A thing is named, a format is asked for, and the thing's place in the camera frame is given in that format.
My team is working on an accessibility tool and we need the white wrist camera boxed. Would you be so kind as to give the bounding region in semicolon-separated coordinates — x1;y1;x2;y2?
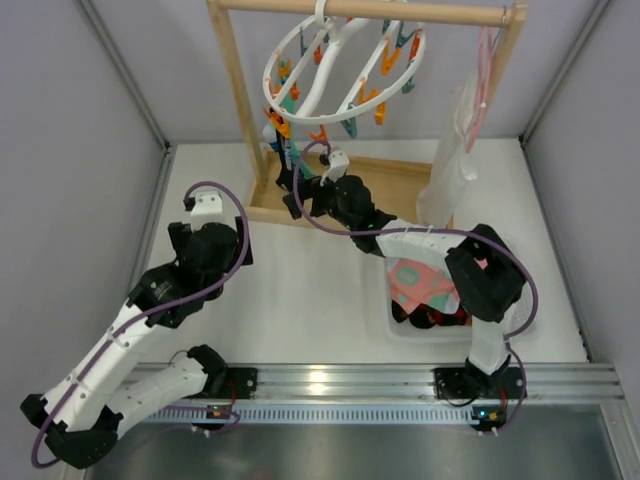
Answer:
319;148;350;185
185;189;225;231

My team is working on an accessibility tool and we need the white cloth garment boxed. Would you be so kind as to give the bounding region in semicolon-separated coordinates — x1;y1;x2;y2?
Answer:
416;72;478;227

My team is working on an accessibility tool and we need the red black argyle sock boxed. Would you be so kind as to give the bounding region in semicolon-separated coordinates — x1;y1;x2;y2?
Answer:
391;301;472;330

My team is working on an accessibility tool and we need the black white striped sock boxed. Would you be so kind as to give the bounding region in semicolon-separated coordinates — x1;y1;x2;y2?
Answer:
276;132;294;192

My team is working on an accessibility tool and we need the wooden clothes rack frame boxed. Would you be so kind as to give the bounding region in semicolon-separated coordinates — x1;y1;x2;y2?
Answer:
205;0;529;237

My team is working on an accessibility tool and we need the mint green sock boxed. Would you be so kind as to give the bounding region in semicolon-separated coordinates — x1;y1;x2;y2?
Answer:
262;120;314;179

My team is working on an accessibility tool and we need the orange clothes peg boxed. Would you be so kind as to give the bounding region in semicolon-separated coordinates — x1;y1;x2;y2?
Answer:
263;108;291;139

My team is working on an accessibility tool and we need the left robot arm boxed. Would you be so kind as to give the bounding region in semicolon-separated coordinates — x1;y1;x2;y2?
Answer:
20;215;253;470

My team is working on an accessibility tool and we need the pink wire hanger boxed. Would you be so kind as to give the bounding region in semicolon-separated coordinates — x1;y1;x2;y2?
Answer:
465;27;496;154

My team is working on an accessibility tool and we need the aluminium mounting rail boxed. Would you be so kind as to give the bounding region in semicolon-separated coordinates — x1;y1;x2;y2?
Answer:
218;363;624;404

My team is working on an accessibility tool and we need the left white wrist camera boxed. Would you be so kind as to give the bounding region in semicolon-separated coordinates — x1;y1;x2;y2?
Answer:
185;189;225;231

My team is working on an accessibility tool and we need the pink teal sock front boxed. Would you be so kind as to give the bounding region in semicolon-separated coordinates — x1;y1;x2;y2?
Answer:
387;259;460;314

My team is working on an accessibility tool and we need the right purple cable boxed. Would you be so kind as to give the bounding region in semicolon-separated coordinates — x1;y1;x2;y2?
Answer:
292;139;540;436

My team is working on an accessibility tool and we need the perforated cable duct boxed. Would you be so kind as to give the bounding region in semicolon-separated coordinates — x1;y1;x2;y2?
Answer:
144;402;506;425

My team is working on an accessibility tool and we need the white plastic basket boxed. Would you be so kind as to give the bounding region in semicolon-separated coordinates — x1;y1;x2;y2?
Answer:
382;249;544;343

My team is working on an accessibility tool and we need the white round clip hanger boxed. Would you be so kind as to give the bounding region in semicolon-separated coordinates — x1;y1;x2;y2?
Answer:
262;1;426;126

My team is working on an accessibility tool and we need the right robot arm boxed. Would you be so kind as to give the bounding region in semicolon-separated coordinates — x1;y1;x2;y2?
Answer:
282;175;534;399

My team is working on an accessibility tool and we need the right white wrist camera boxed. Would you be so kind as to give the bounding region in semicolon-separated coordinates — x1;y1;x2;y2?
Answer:
319;148;350;185

